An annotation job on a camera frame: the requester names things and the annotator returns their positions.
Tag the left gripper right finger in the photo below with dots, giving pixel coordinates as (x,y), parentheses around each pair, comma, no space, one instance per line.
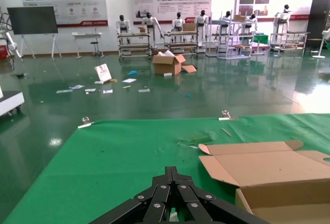
(198,206)

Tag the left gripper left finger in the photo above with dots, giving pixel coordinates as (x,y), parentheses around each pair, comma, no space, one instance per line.
(152,203)

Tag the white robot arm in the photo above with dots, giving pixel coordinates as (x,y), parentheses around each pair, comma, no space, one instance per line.
(11,43)

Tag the empty open cardboard box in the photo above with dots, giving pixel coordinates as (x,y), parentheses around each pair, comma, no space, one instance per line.
(270,172)

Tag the red box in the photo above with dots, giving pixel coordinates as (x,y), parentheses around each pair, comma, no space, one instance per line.
(2,52)

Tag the green table cloth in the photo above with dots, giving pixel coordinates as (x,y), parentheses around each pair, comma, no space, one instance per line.
(103,170)

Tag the small wooden stick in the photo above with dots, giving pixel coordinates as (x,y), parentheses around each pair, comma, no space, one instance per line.
(226,132)

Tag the silver binder clip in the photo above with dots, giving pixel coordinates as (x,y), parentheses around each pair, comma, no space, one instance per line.
(227,116)
(85,123)

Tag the printed paper sheet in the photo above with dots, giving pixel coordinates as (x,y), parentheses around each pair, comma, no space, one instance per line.
(90,89)
(64,91)
(144,90)
(107,91)
(76,87)

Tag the white paper sheet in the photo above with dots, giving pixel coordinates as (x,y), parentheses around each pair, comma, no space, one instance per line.
(129,80)

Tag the white foam block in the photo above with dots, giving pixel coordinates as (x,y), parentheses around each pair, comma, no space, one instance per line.
(167,74)

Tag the blue crumpled item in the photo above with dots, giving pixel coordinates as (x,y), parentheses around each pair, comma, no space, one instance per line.
(133,73)

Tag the flat cardboard piece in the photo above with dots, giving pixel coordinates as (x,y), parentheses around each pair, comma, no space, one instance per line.
(189,68)

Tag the large open cardboard carton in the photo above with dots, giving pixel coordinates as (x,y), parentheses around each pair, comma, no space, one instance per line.
(166,65)

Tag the black stool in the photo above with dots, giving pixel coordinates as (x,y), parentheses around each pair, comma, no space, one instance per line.
(96,43)

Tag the white wheeled cart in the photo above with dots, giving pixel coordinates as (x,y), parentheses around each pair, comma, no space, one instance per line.
(10,103)

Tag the green bin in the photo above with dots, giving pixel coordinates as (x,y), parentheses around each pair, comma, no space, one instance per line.
(261,38)

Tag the small white table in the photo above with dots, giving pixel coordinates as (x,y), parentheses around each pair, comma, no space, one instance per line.
(87,35)

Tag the white humanoid robot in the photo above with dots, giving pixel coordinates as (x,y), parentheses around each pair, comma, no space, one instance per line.
(252,18)
(178,23)
(123,24)
(282,18)
(227,15)
(149,22)
(201,22)

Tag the small black floor item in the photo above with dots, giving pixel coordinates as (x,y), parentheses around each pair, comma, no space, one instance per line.
(21,75)

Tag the white floor stand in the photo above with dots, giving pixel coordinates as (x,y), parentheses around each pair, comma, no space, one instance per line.
(321,46)

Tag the black screen on stand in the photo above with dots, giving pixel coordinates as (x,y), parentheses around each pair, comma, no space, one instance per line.
(32,20)

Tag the black cabinet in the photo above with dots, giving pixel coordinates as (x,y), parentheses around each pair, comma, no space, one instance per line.
(319,20)

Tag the white shelving frame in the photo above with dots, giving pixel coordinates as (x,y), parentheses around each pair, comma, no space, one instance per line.
(232,51)

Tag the metal frame work rack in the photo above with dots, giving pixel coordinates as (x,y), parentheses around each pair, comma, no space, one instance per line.
(180,45)
(134,46)
(288,34)

